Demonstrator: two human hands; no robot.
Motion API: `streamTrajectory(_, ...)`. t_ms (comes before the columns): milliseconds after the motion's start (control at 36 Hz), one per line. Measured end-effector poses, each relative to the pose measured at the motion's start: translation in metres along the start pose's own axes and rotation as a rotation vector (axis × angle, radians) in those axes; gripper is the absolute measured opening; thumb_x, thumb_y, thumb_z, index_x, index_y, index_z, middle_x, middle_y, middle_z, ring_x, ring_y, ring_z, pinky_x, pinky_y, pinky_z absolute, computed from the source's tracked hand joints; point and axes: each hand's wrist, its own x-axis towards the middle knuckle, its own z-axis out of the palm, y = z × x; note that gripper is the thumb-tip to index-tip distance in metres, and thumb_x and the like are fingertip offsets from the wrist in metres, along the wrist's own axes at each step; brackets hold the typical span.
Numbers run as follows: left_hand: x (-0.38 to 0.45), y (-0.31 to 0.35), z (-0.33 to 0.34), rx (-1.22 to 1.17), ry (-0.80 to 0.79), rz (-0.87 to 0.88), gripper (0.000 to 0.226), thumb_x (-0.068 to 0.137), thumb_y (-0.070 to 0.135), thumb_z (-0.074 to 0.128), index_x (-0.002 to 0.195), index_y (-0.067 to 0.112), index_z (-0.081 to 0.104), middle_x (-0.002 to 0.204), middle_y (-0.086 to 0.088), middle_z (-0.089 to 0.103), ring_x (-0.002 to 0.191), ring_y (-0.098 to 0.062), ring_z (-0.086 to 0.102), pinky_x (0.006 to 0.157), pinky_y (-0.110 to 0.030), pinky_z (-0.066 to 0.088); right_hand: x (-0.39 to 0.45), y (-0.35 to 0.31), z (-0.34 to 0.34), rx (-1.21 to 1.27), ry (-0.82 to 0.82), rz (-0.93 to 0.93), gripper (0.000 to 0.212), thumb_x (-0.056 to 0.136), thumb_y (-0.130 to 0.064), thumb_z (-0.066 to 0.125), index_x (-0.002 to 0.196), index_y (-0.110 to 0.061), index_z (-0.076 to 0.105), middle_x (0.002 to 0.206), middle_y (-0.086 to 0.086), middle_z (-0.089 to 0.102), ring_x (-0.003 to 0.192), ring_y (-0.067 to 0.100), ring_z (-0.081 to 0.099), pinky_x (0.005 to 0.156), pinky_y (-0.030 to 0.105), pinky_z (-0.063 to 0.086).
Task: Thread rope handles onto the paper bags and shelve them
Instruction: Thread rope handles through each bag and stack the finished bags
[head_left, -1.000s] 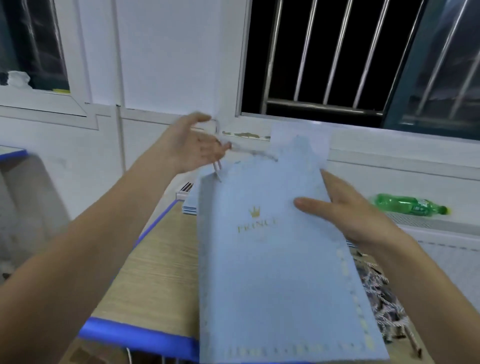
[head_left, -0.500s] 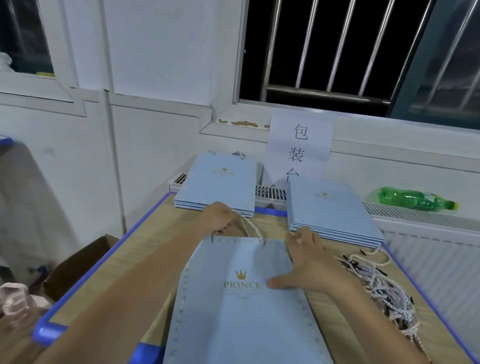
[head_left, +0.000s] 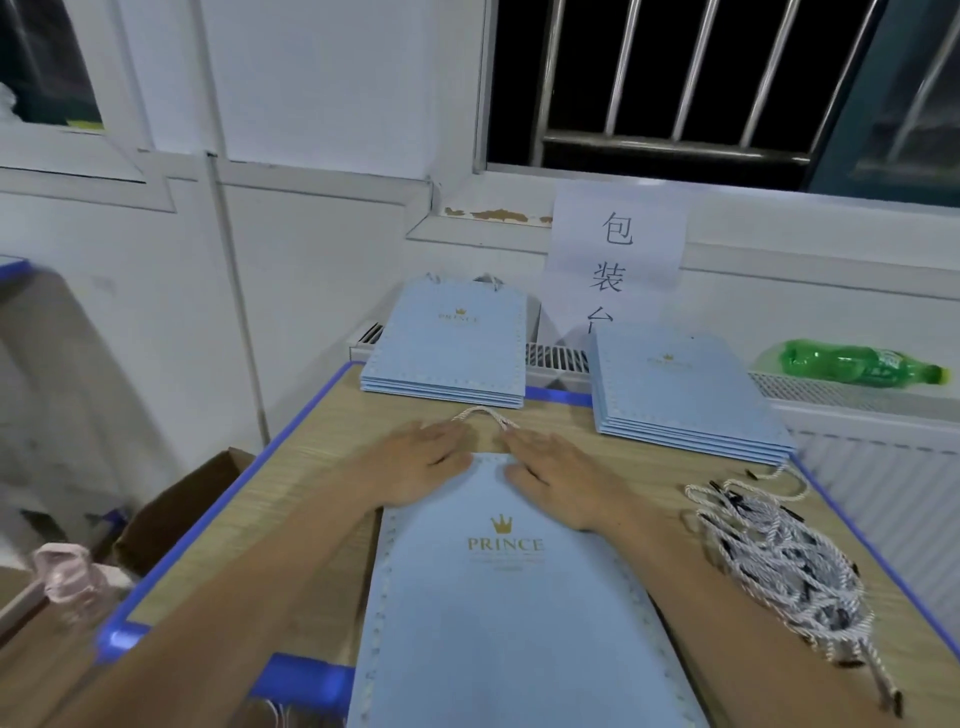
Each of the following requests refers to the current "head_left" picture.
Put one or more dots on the teal framed sliding window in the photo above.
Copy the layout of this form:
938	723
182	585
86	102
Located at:
900	105

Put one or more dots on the person's left forearm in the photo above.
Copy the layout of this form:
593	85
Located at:
210	615

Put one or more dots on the white framed window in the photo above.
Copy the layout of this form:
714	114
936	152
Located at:
75	150

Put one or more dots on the white radiator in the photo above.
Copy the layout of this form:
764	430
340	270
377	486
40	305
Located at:
900	510

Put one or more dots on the green plastic bottle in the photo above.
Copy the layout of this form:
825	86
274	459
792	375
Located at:
863	363

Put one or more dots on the brown cardboard box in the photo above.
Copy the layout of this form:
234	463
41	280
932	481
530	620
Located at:
173	510

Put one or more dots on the person's left hand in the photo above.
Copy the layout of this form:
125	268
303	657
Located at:
413	462

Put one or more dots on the person's right forearm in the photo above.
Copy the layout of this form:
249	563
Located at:
750	630

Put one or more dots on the white paper sign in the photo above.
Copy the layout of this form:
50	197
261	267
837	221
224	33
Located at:
612	255

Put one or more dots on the stack of blue paper bags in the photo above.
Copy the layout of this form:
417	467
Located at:
683	383

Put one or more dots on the blue-edged wooden desk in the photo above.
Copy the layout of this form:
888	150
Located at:
285	495

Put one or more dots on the metal window grille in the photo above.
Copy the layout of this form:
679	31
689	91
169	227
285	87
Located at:
675	146

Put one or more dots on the person's right hand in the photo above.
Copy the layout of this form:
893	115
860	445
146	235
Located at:
578	483

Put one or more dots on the pink water bottle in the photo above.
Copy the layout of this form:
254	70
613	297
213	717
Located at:
72	578

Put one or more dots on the grey metal desk blue edge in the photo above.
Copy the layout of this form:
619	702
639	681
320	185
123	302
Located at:
12	270

